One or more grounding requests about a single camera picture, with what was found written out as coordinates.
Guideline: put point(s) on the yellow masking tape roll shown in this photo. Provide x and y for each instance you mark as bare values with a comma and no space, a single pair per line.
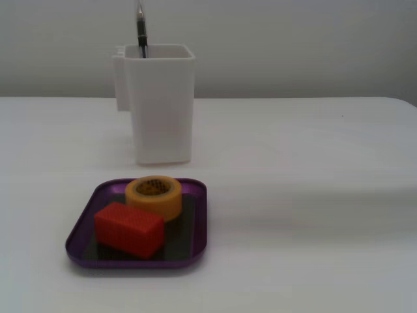
156,202

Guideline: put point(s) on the white plastic pen holder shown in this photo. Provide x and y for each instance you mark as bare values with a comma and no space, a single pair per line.
161,111

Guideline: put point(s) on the purple metal tray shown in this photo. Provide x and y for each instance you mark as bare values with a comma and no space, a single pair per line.
195,228

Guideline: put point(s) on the red textured plastic block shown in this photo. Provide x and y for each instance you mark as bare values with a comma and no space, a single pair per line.
130,229

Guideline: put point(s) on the black pen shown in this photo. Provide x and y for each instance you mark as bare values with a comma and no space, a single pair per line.
141,32

